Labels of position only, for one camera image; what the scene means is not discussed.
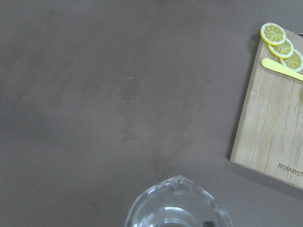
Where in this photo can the yellow plastic knife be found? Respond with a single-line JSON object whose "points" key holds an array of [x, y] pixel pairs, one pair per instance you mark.
{"points": [[277, 67]]}

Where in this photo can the lemon slice stack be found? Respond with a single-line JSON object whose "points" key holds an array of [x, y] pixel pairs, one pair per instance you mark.
{"points": [[281, 47]]}

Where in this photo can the small clear shot glass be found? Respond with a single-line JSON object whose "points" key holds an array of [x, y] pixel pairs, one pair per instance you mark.
{"points": [[177, 202]]}

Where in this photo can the wooden cutting board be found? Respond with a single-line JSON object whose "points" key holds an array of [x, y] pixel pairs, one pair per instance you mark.
{"points": [[269, 138]]}

